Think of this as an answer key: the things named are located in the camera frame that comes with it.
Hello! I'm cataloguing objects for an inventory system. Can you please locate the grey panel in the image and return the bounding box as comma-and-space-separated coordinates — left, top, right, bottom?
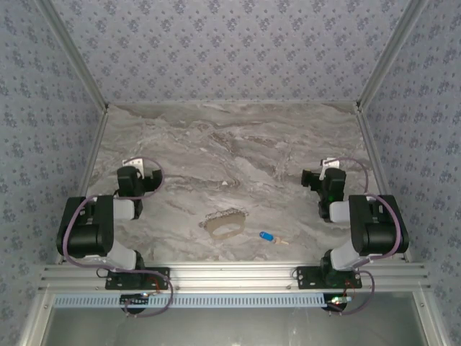
42, 306, 431, 346

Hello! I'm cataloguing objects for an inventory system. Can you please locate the aluminium frame post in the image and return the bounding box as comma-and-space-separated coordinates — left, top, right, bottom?
35, 0, 110, 111
354, 0, 432, 111

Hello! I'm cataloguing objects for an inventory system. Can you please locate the metal key holder plate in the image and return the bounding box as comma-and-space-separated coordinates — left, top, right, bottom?
199, 208, 250, 241

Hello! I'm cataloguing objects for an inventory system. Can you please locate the small electronics board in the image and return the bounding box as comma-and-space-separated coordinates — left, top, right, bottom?
120, 293, 150, 314
325, 294, 353, 314

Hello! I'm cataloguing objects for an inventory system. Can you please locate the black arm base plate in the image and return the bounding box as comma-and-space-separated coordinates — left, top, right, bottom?
104, 267, 171, 291
295, 266, 362, 290

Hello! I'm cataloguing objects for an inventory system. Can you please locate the thin aluminium table rail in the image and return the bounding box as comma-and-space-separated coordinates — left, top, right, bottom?
107, 100, 359, 108

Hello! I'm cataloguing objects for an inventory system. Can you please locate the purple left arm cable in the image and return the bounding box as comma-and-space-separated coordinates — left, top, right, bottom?
61, 156, 174, 319

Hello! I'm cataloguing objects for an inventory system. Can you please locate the white perforated cable duct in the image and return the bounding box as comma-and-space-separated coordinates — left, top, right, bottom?
53, 292, 334, 309

